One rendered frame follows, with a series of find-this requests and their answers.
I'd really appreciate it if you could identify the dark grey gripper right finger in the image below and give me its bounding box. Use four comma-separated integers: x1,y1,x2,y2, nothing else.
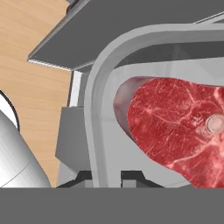
120,170,165,189

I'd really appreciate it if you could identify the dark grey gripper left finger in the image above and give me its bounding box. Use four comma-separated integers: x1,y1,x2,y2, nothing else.
56,170,95,189

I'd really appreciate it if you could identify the clear grey meat container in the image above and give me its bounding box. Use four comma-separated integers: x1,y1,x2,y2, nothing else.
83,22,224,189

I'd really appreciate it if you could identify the grey freezer body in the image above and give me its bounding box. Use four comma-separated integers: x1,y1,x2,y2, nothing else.
54,69,95,187

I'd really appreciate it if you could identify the raw red steak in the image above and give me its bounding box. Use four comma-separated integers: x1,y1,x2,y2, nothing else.
113,75,224,189

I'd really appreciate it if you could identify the white cylinder with black rim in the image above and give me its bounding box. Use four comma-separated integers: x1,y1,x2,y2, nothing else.
0,90,53,189

